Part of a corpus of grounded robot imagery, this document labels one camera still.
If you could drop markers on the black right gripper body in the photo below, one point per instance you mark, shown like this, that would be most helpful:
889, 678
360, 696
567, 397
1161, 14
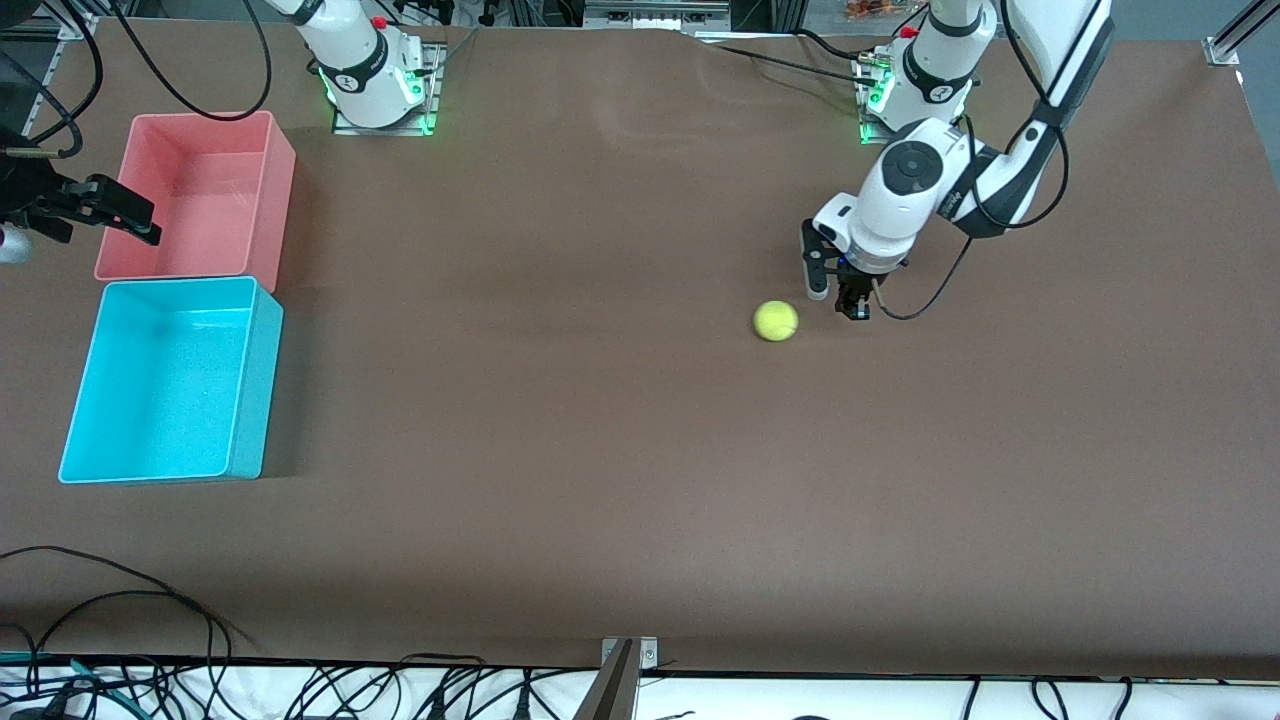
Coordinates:
30, 188

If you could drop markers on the yellow tennis ball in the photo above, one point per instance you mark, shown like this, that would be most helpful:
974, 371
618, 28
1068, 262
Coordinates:
775, 321

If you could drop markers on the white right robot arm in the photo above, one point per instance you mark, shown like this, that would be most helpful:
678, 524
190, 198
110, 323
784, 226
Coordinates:
360, 70

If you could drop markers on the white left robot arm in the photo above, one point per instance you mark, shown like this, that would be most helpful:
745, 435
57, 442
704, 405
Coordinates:
1055, 35

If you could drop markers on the pink plastic bin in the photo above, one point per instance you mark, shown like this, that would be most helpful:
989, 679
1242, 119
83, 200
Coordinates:
215, 190

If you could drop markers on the blue plastic bin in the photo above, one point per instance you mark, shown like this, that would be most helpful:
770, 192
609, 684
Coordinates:
165, 380

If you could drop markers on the orange object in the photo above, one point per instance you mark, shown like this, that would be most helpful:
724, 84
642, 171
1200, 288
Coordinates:
870, 8

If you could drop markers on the grey aluminium profile bar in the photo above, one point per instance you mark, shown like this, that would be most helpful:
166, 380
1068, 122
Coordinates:
610, 695

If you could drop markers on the black power plug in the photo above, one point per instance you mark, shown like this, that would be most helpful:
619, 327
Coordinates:
436, 705
524, 703

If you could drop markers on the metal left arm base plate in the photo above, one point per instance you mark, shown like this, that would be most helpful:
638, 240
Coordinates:
865, 130

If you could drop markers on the aluminium frame rail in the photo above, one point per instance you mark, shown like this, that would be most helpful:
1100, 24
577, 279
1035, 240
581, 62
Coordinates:
655, 12

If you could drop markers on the aluminium corner bracket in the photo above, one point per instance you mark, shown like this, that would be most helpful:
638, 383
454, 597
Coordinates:
1225, 45

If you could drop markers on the metal table bracket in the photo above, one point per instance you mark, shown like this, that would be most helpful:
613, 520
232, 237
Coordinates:
648, 655

